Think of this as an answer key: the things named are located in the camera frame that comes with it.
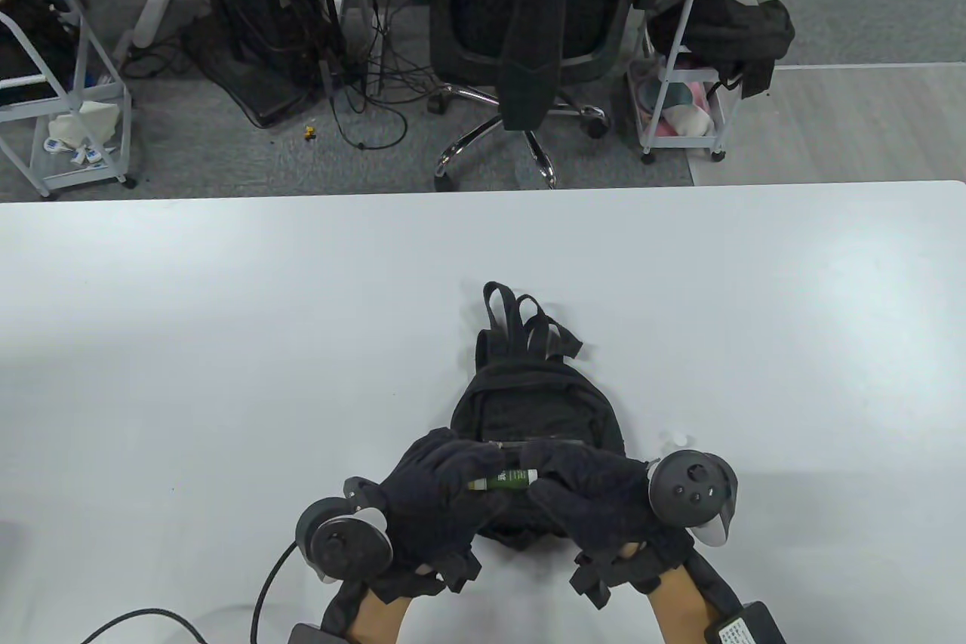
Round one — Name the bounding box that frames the black round tracking controller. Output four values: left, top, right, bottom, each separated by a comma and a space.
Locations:
646, 449, 740, 549
294, 476, 395, 585

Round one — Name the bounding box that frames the black floor cable bundle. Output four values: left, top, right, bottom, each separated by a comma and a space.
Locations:
332, 0, 435, 151

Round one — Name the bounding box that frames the black braided cable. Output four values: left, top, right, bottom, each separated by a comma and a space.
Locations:
79, 538, 300, 644

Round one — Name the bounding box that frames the person's right hand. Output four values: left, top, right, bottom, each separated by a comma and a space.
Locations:
517, 439, 696, 612

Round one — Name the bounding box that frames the small green lubricant tube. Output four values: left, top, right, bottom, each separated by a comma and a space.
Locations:
466, 468, 539, 492

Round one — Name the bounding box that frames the pink cloth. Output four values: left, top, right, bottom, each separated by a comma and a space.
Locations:
652, 80, 719, 140

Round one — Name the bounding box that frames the black corduroy backpack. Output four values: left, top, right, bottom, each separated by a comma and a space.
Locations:
451, 281, 627, 551

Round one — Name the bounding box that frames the person's right forearm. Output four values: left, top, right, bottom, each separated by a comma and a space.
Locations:
645, 565, 719, 644

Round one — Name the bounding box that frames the teal bowl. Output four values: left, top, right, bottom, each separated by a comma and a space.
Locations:
640, 80, 692, 114

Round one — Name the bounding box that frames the black bag on cart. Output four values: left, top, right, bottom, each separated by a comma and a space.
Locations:
649, 0, 797, 100

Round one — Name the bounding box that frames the white metal wire rack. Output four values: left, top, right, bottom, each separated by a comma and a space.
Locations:
0, 0, 139, 200

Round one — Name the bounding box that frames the person's left hand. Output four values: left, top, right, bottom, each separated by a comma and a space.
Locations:
362, 427, 512, 604

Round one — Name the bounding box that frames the person's left forearm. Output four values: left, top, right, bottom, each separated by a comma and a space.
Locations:
350, 584, 417, 644

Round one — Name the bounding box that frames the white rolling cart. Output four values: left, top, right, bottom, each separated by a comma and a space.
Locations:
628, 0, 730, 165

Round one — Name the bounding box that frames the black bag in rack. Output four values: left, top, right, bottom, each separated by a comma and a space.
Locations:
0, 0, 81, 109

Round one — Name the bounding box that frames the white crumpled bag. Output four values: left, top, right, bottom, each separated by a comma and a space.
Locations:
48, 100, 122, 147

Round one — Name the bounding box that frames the white plush item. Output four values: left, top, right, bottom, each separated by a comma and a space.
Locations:
663, 104, 715, 138

